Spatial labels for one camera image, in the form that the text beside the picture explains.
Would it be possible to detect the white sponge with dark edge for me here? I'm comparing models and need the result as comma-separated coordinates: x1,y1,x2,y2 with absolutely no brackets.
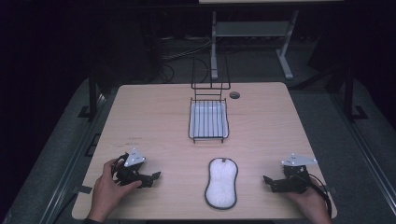
204,157,239,211

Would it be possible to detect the person's right hand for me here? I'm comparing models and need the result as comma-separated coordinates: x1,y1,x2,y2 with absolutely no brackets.
285,177,331,219

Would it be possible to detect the grey metal stand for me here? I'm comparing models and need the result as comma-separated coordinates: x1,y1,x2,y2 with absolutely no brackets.
210,8,301,81

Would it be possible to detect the white plastic tray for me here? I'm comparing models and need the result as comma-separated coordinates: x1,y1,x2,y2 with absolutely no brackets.
189,101,229,140

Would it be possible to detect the aluminium floor rail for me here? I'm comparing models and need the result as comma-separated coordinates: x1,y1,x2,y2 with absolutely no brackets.
36,92,108,224
329,91,396,217

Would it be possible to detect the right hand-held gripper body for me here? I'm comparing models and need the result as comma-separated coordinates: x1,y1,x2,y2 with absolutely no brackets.
273,152,318,195

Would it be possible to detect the grey table edge bracket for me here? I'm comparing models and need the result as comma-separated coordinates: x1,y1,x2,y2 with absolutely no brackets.
72,185,93,195

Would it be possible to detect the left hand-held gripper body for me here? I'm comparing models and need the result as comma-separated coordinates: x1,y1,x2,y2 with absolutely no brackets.
111,147,153,188

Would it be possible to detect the black wire rack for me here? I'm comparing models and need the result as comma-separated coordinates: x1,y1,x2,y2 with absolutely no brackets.
187,54,232,145

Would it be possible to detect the black metal post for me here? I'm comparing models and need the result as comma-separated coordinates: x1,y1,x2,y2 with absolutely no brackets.
343,50,369,121
77,64,100,119

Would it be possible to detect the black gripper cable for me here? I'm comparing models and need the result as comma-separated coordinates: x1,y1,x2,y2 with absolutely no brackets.
298,172,333,218

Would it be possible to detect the person's left hand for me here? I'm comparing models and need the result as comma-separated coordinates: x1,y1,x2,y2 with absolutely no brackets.
92,158,143,218

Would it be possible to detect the bundle of floor cables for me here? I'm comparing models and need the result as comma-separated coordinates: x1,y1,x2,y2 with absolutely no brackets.
160,35,217,83

